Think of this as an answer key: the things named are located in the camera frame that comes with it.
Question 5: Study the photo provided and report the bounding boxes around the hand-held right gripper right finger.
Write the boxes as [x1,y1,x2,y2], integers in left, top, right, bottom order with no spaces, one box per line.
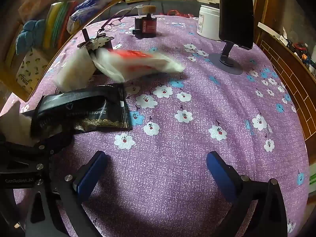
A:
[207,151,288,237]

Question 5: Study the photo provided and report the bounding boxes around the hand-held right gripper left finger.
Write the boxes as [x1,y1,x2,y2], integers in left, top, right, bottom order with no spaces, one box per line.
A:
[25,150,108,237]

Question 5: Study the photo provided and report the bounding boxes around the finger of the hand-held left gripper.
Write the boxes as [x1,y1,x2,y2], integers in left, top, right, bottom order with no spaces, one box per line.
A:
[35,131,73,153]

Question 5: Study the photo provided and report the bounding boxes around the black foil packet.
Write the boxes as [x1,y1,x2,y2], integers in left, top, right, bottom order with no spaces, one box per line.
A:
[31,84,133,137]

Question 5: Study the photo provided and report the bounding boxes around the red and white wipes packet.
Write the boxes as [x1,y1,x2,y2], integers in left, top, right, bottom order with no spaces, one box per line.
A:
[93,49,186,82]

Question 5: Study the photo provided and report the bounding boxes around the yellow rimmed tray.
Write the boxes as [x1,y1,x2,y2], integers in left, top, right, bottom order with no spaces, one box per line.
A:
[0,0,158,102]

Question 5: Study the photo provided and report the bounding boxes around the white sock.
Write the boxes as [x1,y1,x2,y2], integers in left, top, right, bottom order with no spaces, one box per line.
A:
[0,101,39,147]
[55,50,97,92]

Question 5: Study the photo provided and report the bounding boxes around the purple floral tablecloth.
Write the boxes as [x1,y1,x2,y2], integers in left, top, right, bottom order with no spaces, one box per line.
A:
[0,13,312,237]

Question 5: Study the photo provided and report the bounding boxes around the lemon print tissue pack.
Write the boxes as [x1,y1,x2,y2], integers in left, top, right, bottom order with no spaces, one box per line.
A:
[15,47,49,91]

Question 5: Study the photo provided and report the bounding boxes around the black motor with gear plate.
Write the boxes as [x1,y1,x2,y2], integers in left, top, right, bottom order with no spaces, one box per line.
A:
[77,28,114,55]

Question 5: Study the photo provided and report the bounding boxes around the blue towel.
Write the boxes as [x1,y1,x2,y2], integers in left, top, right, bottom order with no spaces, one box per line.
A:
[15,19,47,55]

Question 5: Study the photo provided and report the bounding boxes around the grey phone stand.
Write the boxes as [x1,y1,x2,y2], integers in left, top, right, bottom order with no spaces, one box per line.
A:
[210,41,244,75]

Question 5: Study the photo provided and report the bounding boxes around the colourful striped cloth pack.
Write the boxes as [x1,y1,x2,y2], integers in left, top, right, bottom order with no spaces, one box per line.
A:
[42,1,80,50]

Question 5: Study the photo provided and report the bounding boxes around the brown wooden furniture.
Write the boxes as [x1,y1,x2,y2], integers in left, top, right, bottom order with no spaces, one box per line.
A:
[254,0,316,142]

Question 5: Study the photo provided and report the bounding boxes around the blue and white tissue pack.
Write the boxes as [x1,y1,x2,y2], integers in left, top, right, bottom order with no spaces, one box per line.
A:
[67,0,117,34]

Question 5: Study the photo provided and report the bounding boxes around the purple eyeglasses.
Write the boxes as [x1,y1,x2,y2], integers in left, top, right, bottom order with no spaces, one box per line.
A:
[98,6,139,34]

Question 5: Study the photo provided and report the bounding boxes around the red black ink bottle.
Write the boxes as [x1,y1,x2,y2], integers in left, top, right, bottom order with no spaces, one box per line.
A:
[132,5,158,39]

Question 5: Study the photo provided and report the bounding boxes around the white plastic jar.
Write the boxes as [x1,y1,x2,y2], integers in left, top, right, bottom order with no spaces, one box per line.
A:
[197,4,221,40]

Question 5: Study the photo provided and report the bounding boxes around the black phone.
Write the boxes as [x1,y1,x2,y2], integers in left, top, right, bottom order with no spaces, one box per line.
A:
[218,0,255,50]

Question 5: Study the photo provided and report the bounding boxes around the red plastic bag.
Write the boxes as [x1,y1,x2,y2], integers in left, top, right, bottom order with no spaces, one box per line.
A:
[167,9,196,18]

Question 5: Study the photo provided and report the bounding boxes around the dark sofa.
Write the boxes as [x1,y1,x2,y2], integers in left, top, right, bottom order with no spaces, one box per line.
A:
[118,0,223,18]

